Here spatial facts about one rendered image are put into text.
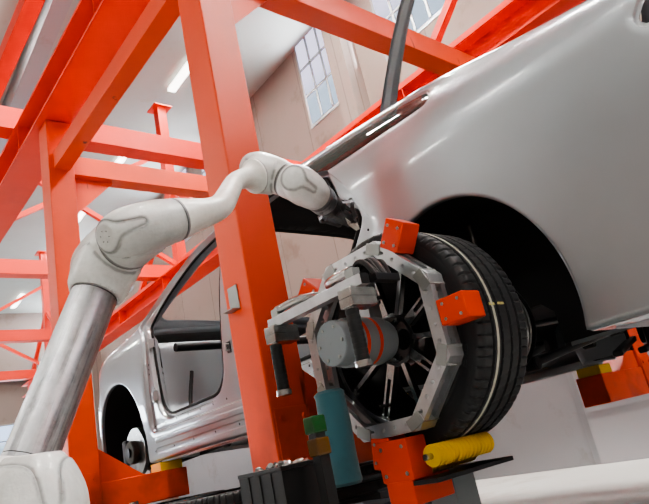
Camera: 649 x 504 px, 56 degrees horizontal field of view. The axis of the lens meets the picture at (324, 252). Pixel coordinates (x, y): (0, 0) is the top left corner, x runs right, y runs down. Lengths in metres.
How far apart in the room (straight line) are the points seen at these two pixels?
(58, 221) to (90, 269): 2.70
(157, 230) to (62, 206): 2.85
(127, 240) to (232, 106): 1.21
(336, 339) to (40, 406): 0.76
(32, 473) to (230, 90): 1.73
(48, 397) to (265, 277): 1.02
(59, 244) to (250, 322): 2.18
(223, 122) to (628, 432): 4.64
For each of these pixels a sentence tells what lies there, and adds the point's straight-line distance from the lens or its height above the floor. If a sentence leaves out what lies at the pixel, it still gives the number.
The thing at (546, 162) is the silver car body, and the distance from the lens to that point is 1.95.
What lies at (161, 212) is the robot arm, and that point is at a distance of 1.34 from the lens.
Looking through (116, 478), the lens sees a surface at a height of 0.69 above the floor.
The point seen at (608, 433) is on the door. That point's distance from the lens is 6.09.
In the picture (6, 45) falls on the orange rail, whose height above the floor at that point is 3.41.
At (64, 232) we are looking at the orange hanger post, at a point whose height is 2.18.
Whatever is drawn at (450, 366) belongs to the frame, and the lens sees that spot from 1.67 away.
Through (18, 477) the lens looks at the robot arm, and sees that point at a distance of 1.06.
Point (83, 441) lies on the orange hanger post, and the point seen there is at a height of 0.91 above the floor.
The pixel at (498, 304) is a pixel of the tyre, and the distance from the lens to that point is 1.73.
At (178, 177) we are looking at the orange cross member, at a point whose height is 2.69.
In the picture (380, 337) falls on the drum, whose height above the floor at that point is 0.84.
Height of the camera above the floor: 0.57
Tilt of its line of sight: 18 degrees up
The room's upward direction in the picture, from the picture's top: 12 degrees counter-clockwise
